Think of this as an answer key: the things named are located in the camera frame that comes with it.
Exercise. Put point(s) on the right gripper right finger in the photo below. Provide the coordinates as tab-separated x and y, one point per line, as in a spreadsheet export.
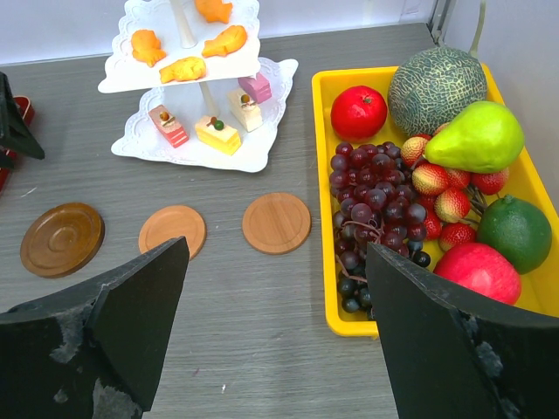
454	353

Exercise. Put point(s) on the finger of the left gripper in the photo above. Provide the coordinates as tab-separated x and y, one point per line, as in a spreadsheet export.
15	135

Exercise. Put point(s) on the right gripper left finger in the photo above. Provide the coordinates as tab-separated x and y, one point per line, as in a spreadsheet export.
95	349

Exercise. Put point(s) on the dark brown wooden saucer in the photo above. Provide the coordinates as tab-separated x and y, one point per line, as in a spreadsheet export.
63	240

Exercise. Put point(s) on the light wooden coaster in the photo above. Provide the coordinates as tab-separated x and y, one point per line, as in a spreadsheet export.
276	223
171	222

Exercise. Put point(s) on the white three-tier stand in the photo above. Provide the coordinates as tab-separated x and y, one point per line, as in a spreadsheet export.
183	31

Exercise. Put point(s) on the yellow cake slice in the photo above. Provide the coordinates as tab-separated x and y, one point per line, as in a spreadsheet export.
215	133

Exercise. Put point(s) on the cream cake slice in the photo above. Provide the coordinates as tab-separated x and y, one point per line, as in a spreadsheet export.
245	109

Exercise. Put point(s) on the red pomegranate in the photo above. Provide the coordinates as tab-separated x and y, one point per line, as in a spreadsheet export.
482	269

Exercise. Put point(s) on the dark grapes bunch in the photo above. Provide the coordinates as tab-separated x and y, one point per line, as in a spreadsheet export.
355	293

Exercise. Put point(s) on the green lime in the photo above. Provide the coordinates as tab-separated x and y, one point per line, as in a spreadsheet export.
518	230

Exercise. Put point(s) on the purple grape bunch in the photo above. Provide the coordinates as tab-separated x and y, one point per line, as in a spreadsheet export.
377	205

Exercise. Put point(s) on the green pear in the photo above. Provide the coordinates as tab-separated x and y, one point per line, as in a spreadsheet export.
484	138

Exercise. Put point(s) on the red apple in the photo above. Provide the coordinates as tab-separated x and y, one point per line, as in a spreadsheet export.
358	114

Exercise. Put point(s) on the green melon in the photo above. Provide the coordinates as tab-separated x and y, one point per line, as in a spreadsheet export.
433	86

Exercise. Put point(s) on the yellow fruit bin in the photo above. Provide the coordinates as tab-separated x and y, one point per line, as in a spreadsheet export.
539	287

